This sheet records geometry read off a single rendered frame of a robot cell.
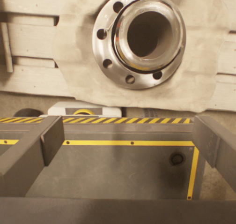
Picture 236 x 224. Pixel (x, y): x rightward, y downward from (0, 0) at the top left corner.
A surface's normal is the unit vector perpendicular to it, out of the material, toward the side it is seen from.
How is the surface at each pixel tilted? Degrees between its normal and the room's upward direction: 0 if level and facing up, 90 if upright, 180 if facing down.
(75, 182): 0
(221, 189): 0
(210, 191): 0
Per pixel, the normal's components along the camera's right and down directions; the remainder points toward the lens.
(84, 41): 0.85, 0.16
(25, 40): -0.03, 0.29
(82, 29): 0.75, 0.57
